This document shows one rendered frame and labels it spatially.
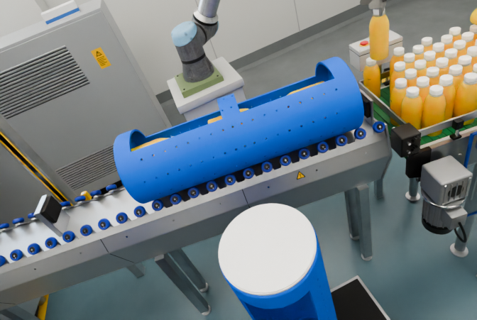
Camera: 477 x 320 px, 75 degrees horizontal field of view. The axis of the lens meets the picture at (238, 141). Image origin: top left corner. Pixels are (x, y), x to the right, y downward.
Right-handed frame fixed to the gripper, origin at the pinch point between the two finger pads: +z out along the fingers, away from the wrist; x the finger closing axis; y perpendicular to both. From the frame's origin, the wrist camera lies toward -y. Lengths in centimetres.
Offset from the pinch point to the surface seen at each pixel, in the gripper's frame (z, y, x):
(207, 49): 91, 70, -266
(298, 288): 31, 60, 70
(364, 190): 70, 18, 19
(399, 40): 23.2, -17.2, -14.3
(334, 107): 17.4, 28.6, 22.9
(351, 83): 12.6, 20.7, 19.7
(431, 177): 47, 4, 41
